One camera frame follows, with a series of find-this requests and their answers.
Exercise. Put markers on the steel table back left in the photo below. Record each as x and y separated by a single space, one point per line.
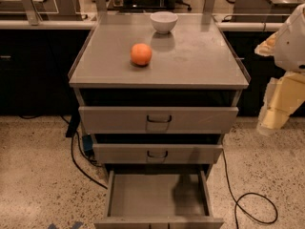
54 10

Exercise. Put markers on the blue power box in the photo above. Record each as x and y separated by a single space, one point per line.
87 145

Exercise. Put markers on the grey open bottom drawer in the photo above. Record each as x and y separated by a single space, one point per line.
165 200

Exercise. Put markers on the grey metal drawer cabinet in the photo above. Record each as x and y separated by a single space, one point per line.
191 66

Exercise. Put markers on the white ceramic bowl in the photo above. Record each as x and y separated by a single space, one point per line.
163 21

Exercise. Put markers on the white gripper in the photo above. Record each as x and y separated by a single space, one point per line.
292 47

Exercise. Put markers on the orange fruit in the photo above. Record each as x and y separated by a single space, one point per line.
141 54

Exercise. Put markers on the grey middle drawer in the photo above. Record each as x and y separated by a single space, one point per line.
157 153

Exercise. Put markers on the grey top drawer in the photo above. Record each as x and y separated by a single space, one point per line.
158 120

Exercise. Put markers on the white counter rail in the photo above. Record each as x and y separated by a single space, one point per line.
89 25

